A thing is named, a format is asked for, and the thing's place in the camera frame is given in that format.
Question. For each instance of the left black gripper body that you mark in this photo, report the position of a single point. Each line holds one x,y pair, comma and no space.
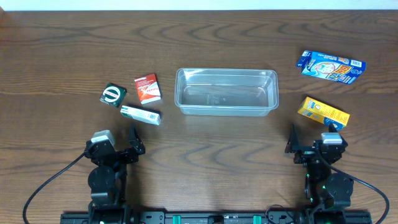
125,157

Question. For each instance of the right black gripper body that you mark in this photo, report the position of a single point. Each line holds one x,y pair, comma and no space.
308,152

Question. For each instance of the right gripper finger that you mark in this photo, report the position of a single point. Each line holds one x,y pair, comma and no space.
293,141
331,128

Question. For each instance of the yellow medicine box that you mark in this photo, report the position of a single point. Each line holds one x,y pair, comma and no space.
323,113

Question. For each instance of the blue Kool Fever box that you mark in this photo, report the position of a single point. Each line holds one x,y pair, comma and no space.
330,67

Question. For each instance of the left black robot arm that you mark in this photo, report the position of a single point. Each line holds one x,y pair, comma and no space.
108,180

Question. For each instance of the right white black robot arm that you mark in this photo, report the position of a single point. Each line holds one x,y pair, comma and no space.
325,189

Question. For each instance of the clear plastic container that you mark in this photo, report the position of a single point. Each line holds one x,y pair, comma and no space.
226,91

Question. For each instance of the white green Panadol box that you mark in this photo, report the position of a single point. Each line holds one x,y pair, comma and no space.
141,115

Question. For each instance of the green round-logo box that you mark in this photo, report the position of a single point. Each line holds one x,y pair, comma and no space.
113,95

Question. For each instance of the red medicine box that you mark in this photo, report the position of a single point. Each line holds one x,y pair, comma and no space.
148,89

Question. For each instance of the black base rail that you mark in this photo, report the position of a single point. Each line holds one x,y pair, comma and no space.
272,216

